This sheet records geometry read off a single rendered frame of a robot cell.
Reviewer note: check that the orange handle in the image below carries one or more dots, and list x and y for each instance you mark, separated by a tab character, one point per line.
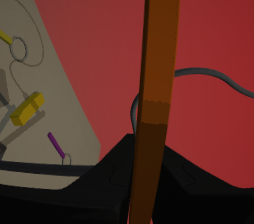
159	51

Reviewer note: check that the yellow rectangular block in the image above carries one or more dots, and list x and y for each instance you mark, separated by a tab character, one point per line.
21	114

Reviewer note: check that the grey ring with purple handle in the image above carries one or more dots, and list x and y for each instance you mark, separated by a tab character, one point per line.
59	149

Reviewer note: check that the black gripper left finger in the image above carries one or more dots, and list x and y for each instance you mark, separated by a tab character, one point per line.
99	196

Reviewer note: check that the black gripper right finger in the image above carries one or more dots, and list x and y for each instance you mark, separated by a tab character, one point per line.
188	195

